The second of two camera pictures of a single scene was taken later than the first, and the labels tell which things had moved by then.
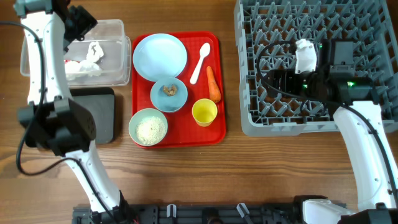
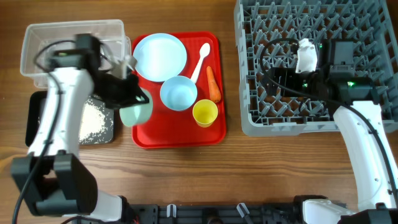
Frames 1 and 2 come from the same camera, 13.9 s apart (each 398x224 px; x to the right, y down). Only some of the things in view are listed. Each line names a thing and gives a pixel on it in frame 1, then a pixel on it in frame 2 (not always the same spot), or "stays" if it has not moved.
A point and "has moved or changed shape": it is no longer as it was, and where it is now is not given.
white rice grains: (150, 130) -> (97, 124)
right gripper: (286, 76) stays
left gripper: (87, 22) -> (130, 98)
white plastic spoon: (204, 50) stays
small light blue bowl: (168, 103) has moved or changed shape
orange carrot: (215, 94) stays
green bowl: (147, 126) -> (137, 114)
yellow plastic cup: (204, 110) stays
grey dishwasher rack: (372, 24) stays
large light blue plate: (160, 55) stays
